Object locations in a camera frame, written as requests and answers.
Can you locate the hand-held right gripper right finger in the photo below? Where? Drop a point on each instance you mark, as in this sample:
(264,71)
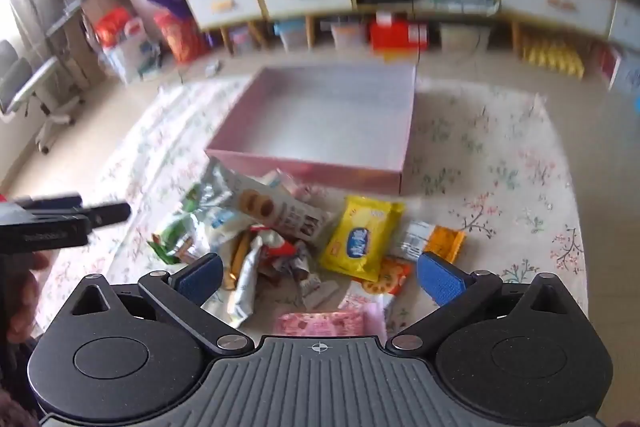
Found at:
(440,279)

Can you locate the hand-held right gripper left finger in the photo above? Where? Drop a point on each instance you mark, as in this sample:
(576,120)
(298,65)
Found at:
(202,279)

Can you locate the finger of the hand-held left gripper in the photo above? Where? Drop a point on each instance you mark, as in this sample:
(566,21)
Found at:
(110,213)

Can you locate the orange white snack packet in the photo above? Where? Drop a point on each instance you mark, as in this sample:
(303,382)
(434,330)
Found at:
(447,243)

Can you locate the green snack packet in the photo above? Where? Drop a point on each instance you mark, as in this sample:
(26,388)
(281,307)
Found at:
(180,232)

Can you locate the white cookie packet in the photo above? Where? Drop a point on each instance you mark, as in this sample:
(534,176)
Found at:
(270,207)

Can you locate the silver crinkled wrapper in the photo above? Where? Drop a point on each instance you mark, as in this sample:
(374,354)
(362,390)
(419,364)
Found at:
(310,282)

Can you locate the pink dotted snack packet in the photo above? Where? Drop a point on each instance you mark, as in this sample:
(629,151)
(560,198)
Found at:
(320,323)

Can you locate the pink cardboard box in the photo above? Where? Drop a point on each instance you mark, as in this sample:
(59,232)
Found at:
(325,117)

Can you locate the person's left forearm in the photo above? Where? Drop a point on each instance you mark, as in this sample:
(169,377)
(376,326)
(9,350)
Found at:
(12,407)

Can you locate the person's left hand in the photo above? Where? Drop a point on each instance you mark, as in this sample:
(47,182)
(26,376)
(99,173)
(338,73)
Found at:
(25,307)

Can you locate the brown snack bar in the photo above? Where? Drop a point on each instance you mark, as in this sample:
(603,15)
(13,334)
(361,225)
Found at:
(237,257)

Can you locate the silver white long packet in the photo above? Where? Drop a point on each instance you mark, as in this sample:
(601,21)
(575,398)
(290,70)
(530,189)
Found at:
(245,287)

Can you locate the orange red cracker packet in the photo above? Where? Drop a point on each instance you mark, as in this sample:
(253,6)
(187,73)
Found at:
(390,277)

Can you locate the pink white snack packet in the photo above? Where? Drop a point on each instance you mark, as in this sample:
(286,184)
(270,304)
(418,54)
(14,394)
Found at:
(370,307)

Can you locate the red white snack packet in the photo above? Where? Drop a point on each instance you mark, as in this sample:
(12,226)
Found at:
(280,248)

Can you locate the yellow snack packet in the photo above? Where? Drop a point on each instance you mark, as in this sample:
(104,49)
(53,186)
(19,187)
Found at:
(360,232)

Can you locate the floral blanket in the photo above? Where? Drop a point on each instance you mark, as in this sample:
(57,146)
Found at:
(500,147)

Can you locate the grey office chair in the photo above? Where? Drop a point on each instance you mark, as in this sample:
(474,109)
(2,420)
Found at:
(30,82)

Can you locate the white power adapter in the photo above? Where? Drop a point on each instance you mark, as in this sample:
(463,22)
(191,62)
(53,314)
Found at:
(214,69)

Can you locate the red white package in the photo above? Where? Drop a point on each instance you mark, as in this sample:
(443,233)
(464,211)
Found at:
(117,29)

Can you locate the red printed bag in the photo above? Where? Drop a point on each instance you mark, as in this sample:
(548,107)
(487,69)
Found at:
(180,37)

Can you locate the metal storage rack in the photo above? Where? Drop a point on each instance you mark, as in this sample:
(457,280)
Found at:
(75,2)

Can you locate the clear bin pink lid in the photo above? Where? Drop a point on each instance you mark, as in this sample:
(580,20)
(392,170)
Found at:
(239,41)

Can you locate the clear storage bin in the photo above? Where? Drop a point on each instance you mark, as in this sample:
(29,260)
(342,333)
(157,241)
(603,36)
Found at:
(464,38)

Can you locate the red box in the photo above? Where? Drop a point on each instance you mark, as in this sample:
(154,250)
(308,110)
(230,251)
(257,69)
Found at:
(400,36)

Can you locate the yellow egg tray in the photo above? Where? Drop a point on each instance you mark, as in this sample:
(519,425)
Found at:
(552,59)

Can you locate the clear bin blue lid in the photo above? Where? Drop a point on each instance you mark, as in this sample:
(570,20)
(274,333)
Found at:
(290,34)

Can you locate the clear bin black lid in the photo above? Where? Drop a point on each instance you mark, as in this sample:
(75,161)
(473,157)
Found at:
(349,36)

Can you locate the low wooden cabinet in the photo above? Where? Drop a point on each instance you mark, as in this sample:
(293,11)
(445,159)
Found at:
(500,14)

